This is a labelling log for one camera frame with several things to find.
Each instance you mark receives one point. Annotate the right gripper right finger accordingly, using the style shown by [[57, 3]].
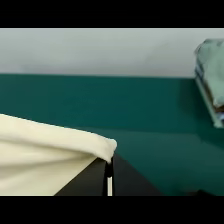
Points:
[[130, 183]]

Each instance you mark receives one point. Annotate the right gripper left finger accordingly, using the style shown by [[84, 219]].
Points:
[[90, 183]]

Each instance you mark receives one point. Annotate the cream shirt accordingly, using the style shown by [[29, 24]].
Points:
[[43, 156]]

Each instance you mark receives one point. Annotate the heap of clothes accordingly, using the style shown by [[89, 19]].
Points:
[[209, 103]]

